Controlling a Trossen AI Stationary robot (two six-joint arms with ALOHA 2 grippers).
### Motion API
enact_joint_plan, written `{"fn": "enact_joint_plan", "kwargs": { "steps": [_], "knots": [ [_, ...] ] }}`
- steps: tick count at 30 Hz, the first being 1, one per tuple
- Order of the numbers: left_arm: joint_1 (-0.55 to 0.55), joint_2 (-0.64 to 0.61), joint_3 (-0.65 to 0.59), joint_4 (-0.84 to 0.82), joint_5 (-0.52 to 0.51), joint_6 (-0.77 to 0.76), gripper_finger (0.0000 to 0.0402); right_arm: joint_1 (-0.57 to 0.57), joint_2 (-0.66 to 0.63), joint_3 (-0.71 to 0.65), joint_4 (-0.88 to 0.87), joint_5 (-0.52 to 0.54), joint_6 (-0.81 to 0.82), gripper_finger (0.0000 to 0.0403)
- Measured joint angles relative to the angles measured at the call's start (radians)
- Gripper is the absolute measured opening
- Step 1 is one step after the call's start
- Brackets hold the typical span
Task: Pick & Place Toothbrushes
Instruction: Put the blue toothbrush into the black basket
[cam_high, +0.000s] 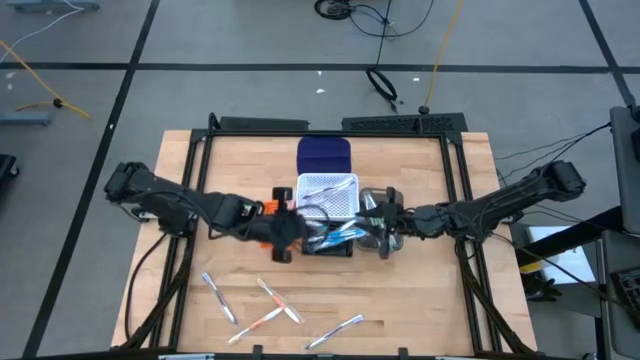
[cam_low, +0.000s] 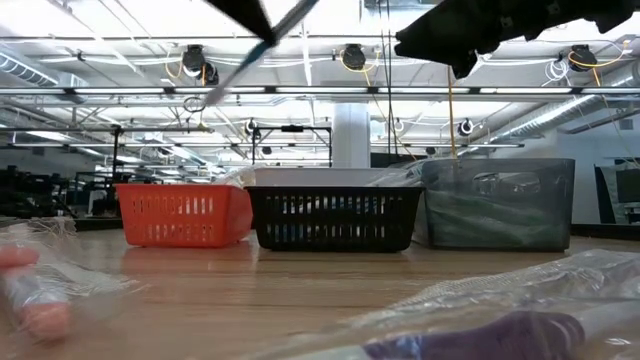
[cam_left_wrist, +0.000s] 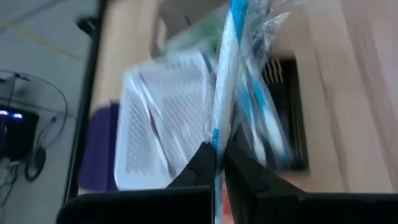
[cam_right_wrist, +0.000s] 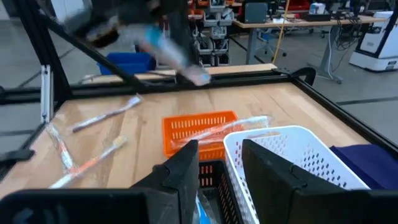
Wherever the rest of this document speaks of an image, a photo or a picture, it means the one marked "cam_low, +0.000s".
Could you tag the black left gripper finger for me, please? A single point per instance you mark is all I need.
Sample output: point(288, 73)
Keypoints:
point(247, 15)

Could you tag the orange white toothbrush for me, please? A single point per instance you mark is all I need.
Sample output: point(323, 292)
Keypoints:
point(35, 300)
point(240, 177)

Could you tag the silver ventilation duct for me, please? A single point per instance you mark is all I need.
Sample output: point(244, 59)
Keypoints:
point(30, 72)
point(550, 112)

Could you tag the long ceiling light bar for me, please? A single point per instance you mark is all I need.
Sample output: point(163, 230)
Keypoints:
point(150, 90)

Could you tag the purple white toothbrush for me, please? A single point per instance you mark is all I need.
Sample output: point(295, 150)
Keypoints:
point(405, 175)
point(500, 335)

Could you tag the dark monitor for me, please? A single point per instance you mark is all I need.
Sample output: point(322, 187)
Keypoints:
point(629, 187)

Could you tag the white square pillar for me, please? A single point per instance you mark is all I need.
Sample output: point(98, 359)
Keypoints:
point(351, 135)

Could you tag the black metal frame stand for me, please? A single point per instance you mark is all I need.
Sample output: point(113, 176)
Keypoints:
point(292, 129)

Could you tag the dark background workstation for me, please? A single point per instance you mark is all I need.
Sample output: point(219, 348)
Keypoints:
point(30, 192)

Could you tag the grey translucent plastic bin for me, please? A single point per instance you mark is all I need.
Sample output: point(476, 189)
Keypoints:
point(560, 170)

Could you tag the white plastic basket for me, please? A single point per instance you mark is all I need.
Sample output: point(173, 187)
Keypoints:
point(325, 177)

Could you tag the black plastic basket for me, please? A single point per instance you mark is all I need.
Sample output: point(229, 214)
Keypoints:
point(335, 192)

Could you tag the orange plastic basket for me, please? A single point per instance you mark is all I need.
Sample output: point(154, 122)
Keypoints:
point(175, 191)

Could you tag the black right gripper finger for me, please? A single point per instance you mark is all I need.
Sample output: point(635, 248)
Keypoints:
point(440, 35)

